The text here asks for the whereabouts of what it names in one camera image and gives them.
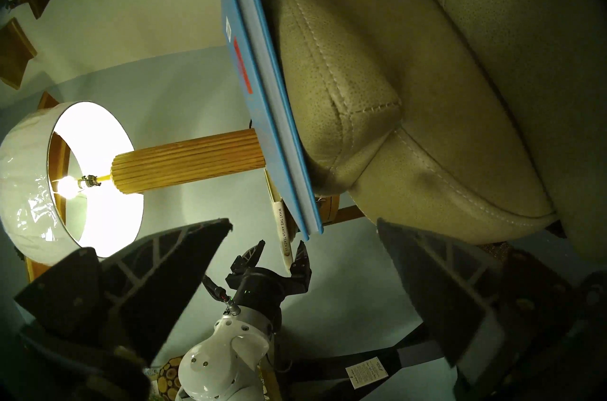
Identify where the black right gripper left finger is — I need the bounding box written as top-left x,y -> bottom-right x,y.
14,218 -> 233,365

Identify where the ribbed wooden lamp base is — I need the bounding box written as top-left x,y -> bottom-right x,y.
110,128 -> 267,195

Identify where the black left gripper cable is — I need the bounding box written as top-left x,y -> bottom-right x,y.
202,274 -> 240,316

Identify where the blue hardcover book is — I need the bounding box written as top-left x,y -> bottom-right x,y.
219,0 -> 324,242

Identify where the cream paperback book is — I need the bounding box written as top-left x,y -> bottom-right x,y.
264,168 -> 298,273

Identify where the black furniture frame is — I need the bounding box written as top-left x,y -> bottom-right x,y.
280,322 -> 458,401

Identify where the white label tag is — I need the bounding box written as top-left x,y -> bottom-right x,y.
345,356 -> 389,390

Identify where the white drum lamp shade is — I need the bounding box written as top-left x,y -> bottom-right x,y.
0,100 -> 145,266

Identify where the beige leather sofa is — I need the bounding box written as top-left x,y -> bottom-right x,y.
50,0 -> 607,263

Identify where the lit light bulb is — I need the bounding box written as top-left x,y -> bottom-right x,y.
55,174 -> 102,200

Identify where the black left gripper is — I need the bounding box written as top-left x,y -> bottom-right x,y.
225,240 -> 313,319

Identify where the round wooden side table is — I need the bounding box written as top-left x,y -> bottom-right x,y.
315,194 -> 367,227

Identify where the small wooden wall block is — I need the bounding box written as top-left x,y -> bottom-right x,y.
0,17 -> 38,91

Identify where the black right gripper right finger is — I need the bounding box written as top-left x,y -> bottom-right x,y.
377,217 -> 599,387

